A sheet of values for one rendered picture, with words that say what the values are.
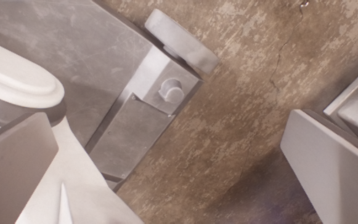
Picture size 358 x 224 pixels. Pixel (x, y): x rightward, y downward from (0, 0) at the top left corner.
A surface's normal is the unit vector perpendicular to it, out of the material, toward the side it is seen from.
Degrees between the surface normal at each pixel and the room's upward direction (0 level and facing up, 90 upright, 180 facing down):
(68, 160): 90
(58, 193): 90
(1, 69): 90
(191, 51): 6
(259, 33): 0
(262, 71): 0
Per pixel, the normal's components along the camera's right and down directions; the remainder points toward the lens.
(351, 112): -0.78, -0.42
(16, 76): 0.60, -0.75
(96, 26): 0.24, 0.50
